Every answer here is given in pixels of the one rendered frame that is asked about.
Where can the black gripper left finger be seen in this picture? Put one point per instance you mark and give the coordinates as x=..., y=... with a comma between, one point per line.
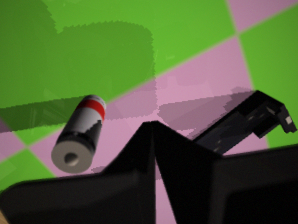
x=124, y=192

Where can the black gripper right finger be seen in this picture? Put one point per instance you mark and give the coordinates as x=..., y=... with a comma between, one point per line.
x=197, y=180

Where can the grey cylindrical battery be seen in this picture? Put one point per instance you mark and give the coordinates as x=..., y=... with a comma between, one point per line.
x=77, y=144

